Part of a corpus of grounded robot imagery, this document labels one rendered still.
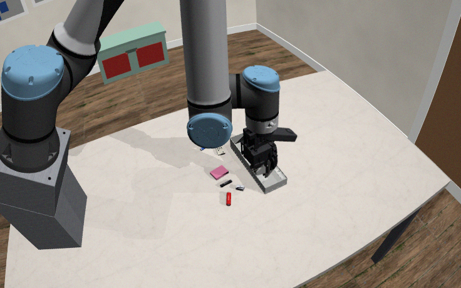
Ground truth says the white domino tile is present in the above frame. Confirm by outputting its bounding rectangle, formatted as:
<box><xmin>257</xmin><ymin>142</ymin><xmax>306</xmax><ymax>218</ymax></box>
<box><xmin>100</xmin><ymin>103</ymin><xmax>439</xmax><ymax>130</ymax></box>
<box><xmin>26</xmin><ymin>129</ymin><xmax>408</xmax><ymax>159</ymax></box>
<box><xmin>216</xmin><ymin>146</ymin><xmax>225</xmax><ymax>155</ymax></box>

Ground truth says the pink square pad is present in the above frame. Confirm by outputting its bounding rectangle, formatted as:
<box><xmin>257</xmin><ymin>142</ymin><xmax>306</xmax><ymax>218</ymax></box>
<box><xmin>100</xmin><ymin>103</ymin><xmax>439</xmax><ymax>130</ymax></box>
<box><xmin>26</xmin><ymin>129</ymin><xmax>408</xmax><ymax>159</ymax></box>
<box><xmin>210</xmin><ymin>165</ymin><xmax>229</xmax><ymax>180</ymax></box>

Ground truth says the grey three-compartment bin rack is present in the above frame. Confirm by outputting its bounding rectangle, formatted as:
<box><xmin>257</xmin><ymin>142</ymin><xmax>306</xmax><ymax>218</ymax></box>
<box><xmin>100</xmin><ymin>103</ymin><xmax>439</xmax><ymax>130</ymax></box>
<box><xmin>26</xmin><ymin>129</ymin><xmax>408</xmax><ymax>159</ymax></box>
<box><xmin>230</xmin><ymin>133</ymin><xmax>287</xmax><ymax>194</ymax></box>

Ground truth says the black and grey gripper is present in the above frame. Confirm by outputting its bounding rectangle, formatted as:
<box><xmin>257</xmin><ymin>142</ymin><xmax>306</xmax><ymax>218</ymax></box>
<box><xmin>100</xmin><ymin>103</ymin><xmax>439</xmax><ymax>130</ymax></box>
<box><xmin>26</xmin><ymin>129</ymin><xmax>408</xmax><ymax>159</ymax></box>
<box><xmin>241</xmin><ymin>127</ymin><xmax>277</xmax><ymax>178</ymax></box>

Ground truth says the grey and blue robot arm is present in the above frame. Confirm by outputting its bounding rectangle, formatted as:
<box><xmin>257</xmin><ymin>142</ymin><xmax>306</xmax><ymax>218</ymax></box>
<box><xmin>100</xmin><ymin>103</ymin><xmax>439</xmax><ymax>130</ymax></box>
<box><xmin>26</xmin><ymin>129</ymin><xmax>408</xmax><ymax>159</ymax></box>
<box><xmin>0</xmin><ymin>0</ymin><xmax>298</xmax><ymax>173</ymax></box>

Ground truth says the red battery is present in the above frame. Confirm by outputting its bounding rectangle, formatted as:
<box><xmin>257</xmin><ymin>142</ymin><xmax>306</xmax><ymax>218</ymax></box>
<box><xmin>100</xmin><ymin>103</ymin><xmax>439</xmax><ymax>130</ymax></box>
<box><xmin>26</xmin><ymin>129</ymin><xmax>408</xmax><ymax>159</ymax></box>
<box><xmin>226</xmin><ymin>192</ymin><xmax>231</xmax><ymax>206</ymax></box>

